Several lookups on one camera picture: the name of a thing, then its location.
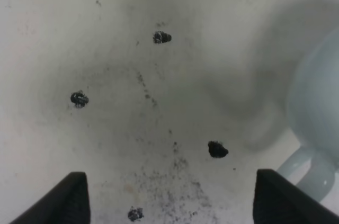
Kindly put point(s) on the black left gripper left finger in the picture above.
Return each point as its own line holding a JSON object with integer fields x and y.
{"x": 67, "y": 202}

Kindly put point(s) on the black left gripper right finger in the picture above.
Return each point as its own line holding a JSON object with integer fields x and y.
{"x": 276, "y": 200}

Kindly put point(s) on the light blue porcelain teapot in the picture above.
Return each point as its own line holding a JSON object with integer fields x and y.
{"x": 312, "y": 114}

